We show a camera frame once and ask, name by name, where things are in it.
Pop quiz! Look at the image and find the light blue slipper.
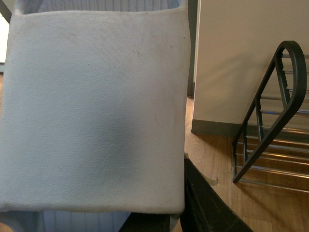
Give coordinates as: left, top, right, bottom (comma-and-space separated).
0, 0, 190, 232

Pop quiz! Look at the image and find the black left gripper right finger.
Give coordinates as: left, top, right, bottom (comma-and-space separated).
180, 153, 252, 232

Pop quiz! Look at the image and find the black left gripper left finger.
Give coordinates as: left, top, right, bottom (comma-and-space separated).
119, 213, 170, 232

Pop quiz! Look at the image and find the black metal shoe rack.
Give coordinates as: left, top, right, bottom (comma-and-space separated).
232, 41, 307, 183

